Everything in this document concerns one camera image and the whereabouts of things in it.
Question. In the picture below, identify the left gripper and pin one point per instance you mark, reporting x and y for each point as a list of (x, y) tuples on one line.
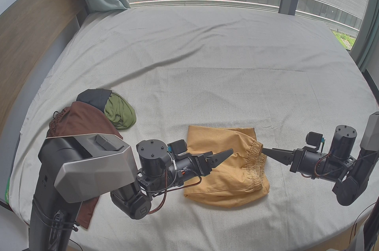
[(189, 166)]

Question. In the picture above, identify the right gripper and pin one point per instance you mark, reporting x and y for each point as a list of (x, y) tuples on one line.
[(308, 162)]

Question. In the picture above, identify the mustard yellow shorts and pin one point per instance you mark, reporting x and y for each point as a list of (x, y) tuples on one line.
[(231, 181)]

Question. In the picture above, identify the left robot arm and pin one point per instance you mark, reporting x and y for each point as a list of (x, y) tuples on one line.
[(88, 166)]

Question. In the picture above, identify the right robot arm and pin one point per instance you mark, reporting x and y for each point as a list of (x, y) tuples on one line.
[(345, 143)]

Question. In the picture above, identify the green garment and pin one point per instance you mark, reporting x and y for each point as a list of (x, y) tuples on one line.
[(121, 113)]

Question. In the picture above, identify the brown shorts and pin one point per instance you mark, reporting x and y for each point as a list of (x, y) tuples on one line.
[(86, 122)]

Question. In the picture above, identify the black garment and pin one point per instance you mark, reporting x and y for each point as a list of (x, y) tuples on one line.
[(91, 98)]

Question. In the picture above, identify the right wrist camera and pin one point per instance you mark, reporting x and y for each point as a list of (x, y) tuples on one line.
[(314, 138)]

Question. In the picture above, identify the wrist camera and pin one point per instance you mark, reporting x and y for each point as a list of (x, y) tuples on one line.
[(177, 146), (314, 138)]

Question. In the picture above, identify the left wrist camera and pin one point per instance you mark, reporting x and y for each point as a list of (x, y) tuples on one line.
[(177, 146)]

